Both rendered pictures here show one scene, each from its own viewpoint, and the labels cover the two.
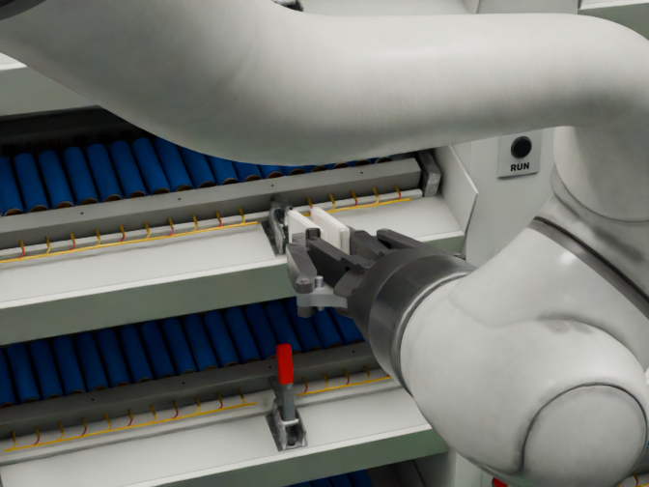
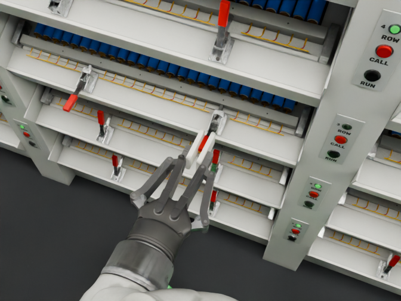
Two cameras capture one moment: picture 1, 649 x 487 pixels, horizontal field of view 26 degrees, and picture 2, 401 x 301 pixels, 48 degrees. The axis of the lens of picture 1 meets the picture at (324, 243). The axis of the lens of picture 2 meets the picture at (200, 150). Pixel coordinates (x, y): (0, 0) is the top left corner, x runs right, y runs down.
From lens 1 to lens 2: 79 cm
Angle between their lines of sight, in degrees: 46
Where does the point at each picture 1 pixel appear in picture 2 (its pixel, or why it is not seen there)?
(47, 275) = (119, 92)
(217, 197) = (196, 94)
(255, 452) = not seen: hidden behind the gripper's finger
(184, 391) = (185, 138)
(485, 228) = (307, 168)
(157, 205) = (170, 85)
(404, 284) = (119, 253)
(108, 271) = (141, 102)
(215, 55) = not seen: outside the picture
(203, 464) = not seen: hidden behind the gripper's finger
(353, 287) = (142, 215)
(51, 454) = (132, 134)
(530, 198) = (334, 170)
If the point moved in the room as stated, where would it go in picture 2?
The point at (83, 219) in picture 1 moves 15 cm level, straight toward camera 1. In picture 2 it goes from (138, 78) to (87, 135)
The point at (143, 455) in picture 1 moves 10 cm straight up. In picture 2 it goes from (160, 151) to (157, 126)
